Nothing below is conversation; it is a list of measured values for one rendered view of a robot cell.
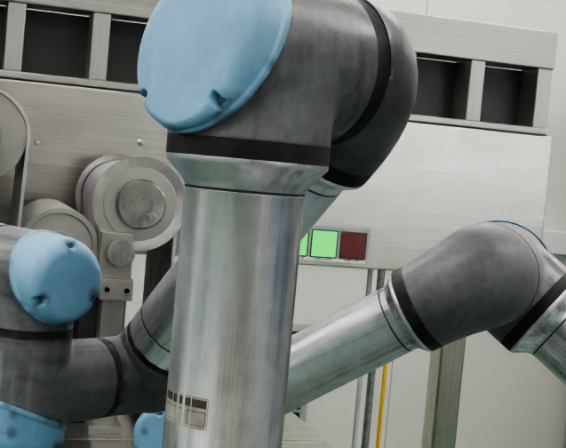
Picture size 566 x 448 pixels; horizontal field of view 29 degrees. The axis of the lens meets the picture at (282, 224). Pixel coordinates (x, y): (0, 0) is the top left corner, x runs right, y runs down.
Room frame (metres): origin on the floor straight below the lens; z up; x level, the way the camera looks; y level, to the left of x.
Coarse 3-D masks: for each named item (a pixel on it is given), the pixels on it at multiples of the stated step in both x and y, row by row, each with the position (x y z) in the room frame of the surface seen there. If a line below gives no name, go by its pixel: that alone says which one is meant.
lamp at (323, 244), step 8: (320, 232) 2.17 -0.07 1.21; (328, 232) 2.17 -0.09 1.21; (336, 232) 2.18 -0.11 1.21; (320, 240) 2.17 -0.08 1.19; (328, 240) 2.17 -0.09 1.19; (336, 240) 2.18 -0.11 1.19; (312, 248) 2.16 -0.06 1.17; (320, 248) 2.17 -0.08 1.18; (328, 248) 2.17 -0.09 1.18; (328, 256) 2.17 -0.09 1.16
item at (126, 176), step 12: (132, 168) 1.73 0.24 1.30; (144, 168) 1.74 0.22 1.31; (120, 180) 1.73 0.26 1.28; (156, 180) 1.74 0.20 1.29; (168, 180) 1.75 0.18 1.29; (108, 192) 1.72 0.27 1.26; (168, 192) 1.75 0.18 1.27; (108, 204) 1.72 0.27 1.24; (168, 204) 1.75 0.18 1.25; (108, 216) 1.72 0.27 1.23; (168, 216) 1.75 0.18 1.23; (120, 228) 1.73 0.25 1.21; (132, 228) 1.73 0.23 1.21; (144, 228) 1.74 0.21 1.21; (156, 228) 1.74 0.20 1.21; (144, 240) 1.74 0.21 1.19
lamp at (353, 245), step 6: (342, 234) 2.18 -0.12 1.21; (348, 234) 2.18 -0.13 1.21; (354, 234) 2.19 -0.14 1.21; (360, 234) 2.19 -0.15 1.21; (342, 240) 2.18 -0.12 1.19; (348, 240) 2.18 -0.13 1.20; (354, 240) 2.19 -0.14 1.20; (360, 240) 2.19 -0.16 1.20; (342, 246) 2.18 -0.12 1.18; (348, 246) 2.19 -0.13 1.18; (354, 246) 2.19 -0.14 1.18; (360, 246) 2.19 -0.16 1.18; (342, 252) 2.18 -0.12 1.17; (348, 252) 2.19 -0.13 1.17; (354, 252) 2.19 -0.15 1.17; (360, 252) 2.19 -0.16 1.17; (348, 258) 2.19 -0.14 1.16; (354, 258) 2.19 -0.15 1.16; (360, 258) 2.19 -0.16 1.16
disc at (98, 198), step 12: (144, 156) 1.74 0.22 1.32; (108, 168) 1.73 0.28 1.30; (120, 168) 1.73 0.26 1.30; (156, 168) 1.75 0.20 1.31; (168, 168) 1.75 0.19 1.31; (108, 180) 1.72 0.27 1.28; (132, 180) 1.74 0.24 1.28; (180, 180) 1.76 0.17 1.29; (96, 192) 1.72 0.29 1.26; (180, 192) 1.76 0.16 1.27; (96, 204) 1.72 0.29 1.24; (180, 204) 1.76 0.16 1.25; (96, 216) 1.72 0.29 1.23; (180, 216) 1.76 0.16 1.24; (108, 228) 1.73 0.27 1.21; (168, 228) 1.75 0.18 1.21; (156, 240) 1.75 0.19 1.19; (168, 240) 1.75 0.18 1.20
